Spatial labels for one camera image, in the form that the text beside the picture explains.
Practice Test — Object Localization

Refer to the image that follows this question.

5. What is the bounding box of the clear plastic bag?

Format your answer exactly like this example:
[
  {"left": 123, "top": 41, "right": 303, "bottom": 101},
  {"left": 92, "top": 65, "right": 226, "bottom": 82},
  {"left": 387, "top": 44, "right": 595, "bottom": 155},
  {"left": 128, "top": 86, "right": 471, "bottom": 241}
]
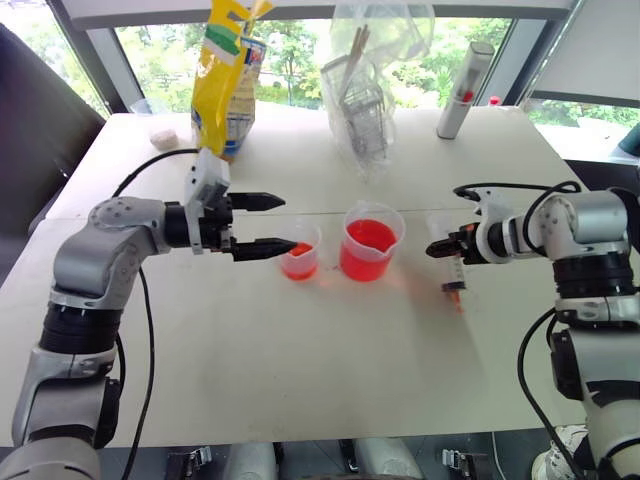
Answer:
[{"left": 319, "top": 0, "right": 436, "bottom": 184}]

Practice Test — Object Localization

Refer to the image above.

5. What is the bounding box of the wooden chopsticks pair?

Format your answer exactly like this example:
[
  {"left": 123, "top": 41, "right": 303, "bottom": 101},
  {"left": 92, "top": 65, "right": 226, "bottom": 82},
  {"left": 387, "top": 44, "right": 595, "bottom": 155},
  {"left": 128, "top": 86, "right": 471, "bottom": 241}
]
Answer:
[{"left": 339, "top": 24, "right": 371, "bottom": 106}]

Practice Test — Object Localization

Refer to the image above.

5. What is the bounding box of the white tube container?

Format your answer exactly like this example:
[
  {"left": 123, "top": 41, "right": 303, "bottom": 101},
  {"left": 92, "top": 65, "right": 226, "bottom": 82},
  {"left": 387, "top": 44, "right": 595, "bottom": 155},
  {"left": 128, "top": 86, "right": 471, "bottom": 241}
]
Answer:
[{"left": 436, "top": 41, "right": 495, "bottom": 140}]

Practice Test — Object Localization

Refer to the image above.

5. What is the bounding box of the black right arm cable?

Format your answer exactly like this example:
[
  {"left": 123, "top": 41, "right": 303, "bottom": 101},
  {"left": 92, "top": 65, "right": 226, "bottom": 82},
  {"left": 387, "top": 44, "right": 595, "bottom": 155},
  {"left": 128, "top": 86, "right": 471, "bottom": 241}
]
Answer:
[{"left": 453, "top": 180, "right": 586, "bottom": 480}]

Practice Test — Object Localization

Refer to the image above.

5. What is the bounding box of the metal table clamp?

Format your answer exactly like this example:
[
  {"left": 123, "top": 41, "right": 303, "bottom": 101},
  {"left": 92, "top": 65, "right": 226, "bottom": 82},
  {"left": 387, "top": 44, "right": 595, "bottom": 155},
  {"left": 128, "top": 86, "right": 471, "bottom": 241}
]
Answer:
[
  {"left": 442, "top": 448, "right": 489, "bottom": 480},
  {"left": 167, "top": 446, "right": 214, "bottom": 480}
]

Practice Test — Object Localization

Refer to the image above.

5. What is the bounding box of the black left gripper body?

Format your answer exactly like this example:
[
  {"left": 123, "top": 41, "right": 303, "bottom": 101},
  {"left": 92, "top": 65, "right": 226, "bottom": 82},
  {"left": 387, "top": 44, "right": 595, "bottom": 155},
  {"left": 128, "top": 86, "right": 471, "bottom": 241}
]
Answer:
[{"left": 199, "top": 193, "right": 237, "bottom": 254}]

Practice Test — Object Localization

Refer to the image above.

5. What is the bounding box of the yellow snack bag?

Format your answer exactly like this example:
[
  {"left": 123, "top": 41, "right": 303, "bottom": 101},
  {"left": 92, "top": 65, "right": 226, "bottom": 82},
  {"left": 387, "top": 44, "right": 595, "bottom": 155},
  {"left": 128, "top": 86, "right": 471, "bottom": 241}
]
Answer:
[{"left": 191, "top": 0, "right": 275, "bottom": 164}]

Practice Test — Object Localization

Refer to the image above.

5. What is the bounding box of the grey rounded robot leg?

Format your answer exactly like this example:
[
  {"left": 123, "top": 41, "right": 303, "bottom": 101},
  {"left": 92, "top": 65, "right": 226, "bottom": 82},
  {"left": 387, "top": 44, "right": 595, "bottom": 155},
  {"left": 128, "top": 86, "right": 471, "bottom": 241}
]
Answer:
[
  {"left": 354, "top": 437, "right": 424, "bottom": 480},
  {"left": 227, "top": 442, "right": 279, "bottom": 480}
]

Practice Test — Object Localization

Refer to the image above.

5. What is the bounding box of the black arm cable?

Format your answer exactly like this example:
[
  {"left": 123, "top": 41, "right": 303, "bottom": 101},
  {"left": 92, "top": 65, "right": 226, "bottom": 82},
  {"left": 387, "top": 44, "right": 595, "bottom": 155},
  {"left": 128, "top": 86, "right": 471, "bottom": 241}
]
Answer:
[
  {"left": 453, "top": 180, "right": 586, "bottom": 480},
  {"left": 112, "top": 148, "right": 201, "bottom": 480}
]

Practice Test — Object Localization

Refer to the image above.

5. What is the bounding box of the dark teal object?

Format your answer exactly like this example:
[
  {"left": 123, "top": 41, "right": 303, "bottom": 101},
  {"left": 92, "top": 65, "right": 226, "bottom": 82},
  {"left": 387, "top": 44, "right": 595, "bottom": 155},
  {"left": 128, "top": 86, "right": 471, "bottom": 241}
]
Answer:
[{"left": 617, "top": 122, "right": 640, "bottom": 161}]

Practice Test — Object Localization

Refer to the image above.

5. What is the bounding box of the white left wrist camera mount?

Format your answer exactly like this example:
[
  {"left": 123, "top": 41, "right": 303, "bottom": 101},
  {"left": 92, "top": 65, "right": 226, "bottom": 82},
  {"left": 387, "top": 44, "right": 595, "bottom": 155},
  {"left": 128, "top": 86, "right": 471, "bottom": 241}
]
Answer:
[{"left": 183, "top": 148, "right": 232, "bottom": 256}]

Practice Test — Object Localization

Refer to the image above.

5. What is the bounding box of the metal wire basket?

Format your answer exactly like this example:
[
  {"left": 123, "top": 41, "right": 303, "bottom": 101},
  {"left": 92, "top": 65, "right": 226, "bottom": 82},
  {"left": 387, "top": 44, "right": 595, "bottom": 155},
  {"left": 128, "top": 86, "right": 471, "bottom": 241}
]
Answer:
[{"left": 321, "top": 54, "right": 391, "bottom": 161}]

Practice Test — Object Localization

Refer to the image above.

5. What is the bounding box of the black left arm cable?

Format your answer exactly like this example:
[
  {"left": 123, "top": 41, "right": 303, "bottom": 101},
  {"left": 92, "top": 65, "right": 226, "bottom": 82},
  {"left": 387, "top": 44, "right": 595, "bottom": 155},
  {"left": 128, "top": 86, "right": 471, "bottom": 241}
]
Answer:
[{"left": 112, "top": 148, "right": 201, "bottom": 480}]

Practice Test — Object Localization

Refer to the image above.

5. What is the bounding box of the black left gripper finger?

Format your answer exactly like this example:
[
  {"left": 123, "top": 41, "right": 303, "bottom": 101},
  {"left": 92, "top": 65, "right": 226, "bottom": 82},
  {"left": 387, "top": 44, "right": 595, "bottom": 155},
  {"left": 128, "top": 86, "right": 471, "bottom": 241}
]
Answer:
[
  {"left": 230, "top": 237, "right": 300, "bottom": 263},
  {"left": 227, "top": 191, "right": 287, "bottom": 212}
]

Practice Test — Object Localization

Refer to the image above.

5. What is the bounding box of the clear plastic syringe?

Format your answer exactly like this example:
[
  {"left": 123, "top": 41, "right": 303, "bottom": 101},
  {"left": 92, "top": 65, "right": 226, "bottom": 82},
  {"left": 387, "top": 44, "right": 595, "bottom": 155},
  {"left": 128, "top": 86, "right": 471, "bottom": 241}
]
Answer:
[{"left": 426, "top": 212, "right": 469, "bottom": 315}]

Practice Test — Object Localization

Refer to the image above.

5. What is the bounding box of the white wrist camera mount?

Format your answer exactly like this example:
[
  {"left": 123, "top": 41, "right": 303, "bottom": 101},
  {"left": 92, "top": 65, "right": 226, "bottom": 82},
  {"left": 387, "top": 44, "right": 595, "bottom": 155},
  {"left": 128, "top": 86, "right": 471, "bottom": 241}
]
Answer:
[
  {"left": 469, "top": 188, "right": 517, "bottom": 264},
  {"left": 183, "top": 148, "right": 232, "bottom": 256}
]

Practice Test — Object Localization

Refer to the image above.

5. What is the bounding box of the white sneaker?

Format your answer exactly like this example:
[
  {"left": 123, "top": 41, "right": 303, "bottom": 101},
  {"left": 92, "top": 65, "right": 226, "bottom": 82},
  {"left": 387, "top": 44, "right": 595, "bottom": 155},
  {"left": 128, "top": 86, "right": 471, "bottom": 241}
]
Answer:
[{"left": 531, "top": 424, "right": 591, "bottom": 480}]

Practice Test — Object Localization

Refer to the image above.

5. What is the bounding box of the small clear measuring cup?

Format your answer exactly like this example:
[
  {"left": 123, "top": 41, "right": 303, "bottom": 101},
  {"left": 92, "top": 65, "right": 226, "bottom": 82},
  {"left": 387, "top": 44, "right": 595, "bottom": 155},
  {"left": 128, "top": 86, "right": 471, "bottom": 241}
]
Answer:
[{"left": 278, "top": 219, "right": 322, "bottom": 282}]

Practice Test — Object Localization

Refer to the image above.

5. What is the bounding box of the white crumpled tissue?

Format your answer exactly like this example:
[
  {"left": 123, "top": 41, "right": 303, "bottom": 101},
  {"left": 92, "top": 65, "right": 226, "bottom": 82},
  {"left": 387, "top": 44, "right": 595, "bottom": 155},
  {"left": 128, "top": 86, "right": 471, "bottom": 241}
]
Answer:
[{"left": 151, "top": 128, "right": 180, "bottom": 150}]

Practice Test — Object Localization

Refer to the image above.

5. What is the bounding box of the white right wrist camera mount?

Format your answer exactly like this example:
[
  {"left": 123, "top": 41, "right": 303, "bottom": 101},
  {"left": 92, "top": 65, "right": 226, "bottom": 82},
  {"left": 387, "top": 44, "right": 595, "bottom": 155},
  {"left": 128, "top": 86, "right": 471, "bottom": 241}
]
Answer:
[{"left": 469, "top": 188, "right": 517, "bottom": 264}]

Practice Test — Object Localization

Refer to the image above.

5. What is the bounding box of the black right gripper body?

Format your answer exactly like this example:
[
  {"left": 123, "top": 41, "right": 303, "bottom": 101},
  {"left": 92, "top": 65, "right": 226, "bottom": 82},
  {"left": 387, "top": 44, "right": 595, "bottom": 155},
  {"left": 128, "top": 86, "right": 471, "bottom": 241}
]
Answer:
[{"left": 448, "top": 224, "right": 482, "bottom": 265}]

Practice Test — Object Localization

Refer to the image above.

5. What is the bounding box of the large clear measuring cup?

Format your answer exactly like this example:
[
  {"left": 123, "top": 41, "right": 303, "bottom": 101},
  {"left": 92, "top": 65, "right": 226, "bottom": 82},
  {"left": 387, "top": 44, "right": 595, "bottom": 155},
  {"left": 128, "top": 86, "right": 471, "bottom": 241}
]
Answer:
[{"left": 339, "top": 199, "right": 406, "bottom": 284}]

